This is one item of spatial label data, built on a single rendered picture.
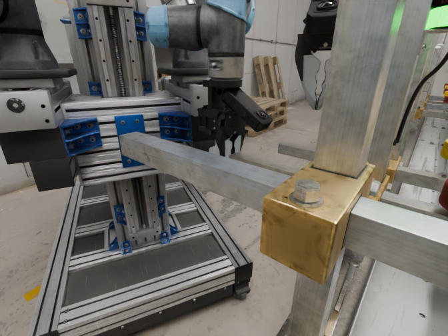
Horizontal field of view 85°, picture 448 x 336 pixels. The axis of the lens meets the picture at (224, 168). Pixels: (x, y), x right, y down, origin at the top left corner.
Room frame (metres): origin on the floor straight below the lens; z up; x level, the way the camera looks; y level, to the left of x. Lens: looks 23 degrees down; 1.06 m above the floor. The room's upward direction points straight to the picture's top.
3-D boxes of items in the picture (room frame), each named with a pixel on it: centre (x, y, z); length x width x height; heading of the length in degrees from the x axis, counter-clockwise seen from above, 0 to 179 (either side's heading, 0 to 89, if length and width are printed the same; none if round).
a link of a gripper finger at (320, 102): (0.45, -0.18, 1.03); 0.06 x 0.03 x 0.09; 161
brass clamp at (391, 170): (0.57, -0.41, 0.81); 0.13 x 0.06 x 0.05; 140
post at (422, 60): (0.59, -0.42, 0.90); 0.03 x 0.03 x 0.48; 50
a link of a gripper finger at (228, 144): (0.55, 0.01, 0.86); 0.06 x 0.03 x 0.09; 51
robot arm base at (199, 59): (0.96, 0.11, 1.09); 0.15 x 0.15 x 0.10
